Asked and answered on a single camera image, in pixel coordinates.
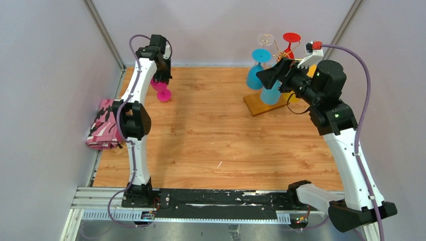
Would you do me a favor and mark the yellow wine glass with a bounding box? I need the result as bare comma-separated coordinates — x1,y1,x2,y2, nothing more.
296,65,318,106

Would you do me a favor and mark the blue wine glass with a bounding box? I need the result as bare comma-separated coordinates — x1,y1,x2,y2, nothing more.
246,48,272,90
260,80,282,105

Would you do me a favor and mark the blue wine glass rear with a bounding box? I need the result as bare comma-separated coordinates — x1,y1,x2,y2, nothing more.
246,48,272,90

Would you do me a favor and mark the pink camouflage cloth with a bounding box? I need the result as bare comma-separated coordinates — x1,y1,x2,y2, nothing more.
86,99,123,150

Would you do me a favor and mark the blue wine glass front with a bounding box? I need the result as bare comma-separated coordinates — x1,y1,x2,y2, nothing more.
260,80,282,105

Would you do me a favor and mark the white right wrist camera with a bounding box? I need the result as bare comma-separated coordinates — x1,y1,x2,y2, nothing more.
297,41,324,69

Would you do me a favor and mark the clear wine glass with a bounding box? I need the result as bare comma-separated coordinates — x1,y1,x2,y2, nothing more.
257,34,275,46

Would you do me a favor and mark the aluminium frame rail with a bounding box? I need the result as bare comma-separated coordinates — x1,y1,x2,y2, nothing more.
71,187,326,224

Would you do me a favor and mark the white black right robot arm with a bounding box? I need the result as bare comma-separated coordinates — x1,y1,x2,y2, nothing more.
256,58,397,232

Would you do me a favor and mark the wooden rack base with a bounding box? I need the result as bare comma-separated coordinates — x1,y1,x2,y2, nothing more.
243,91,290,117

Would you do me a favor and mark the black mounting base plate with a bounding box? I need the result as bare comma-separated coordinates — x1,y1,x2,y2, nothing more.
121,188,321,221

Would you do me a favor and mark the red wine glass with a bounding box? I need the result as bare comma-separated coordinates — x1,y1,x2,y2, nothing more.
282,32,301,48

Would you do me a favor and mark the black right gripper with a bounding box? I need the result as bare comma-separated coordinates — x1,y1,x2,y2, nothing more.
256,57,322,106

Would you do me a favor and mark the gold wire glass rack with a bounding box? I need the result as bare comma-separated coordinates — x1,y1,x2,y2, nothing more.
272,41,301,63

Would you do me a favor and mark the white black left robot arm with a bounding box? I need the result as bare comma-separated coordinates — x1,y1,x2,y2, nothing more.
112,34,172,207

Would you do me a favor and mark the magenta wine glass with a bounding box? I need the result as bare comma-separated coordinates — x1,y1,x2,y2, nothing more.
150,77,172,102

